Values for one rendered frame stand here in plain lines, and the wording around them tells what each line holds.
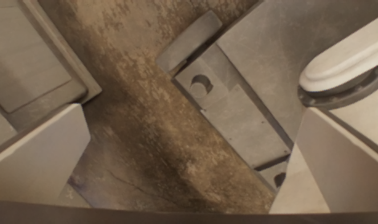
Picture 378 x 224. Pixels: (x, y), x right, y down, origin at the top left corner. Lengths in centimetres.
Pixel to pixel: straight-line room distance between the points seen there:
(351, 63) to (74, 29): 82
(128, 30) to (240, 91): 44
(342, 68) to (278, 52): 17
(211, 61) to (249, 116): 17
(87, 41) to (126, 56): 16
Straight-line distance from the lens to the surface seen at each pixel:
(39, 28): 93
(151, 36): 71
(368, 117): 32
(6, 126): 58
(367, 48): 37
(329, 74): 36
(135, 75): 79
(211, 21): 50
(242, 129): 54
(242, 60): 49
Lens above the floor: 64
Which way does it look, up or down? 56 degrees down
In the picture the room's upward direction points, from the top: 154 degrees counter-clockwise
